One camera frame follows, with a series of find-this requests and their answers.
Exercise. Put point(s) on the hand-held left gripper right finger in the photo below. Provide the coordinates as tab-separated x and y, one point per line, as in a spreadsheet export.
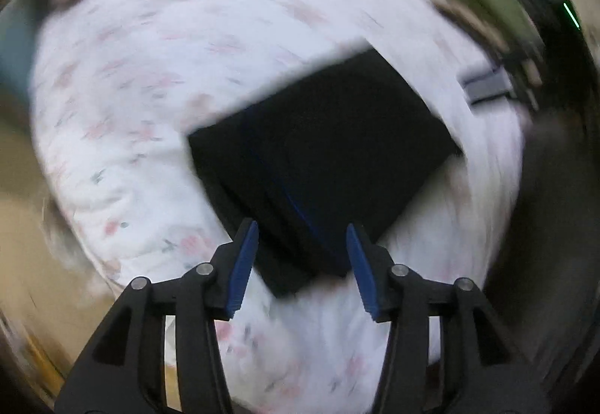
363	271

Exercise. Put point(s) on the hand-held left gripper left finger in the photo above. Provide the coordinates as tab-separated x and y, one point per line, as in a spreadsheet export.
243	266

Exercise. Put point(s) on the black pants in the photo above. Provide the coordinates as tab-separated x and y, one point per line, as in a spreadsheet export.
323	161

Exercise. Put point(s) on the white floral bed sheet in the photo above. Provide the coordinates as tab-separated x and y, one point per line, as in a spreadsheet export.
187	90

